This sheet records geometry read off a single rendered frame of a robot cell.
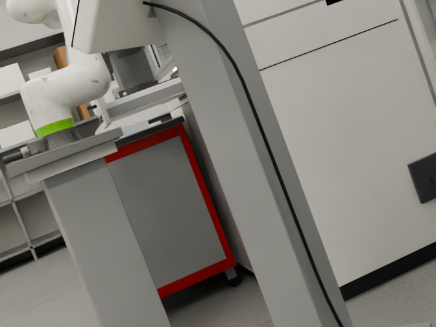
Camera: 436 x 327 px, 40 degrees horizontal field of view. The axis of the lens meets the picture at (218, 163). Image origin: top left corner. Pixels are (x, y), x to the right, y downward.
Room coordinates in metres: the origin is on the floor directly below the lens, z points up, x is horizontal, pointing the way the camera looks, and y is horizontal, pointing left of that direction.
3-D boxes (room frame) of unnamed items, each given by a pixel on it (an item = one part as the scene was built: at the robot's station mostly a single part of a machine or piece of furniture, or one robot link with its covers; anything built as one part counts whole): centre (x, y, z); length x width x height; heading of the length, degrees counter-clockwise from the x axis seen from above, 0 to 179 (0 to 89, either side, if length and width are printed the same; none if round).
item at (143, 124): (2.63, 0.29, 0.78); 0.12 x 0.08 x 0.04; 108
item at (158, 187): (2.73, 0.42, 0.38); 0.62 x 0.58 x 0.76; 13
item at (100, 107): (2.32, 0.35, 0.87); 0.29 x 0.02 x 0.11; 13
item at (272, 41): (2.46, -0.45, 0.87); 1.02 x 0.95 x 0.14; 13
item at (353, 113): (2.45, -0.45, 0.40); 1.03 x 0.95 x 0.80; 13
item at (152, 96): (2.37, 0.14, 0.86); 0.40 x 0.26 x 0.06; 103
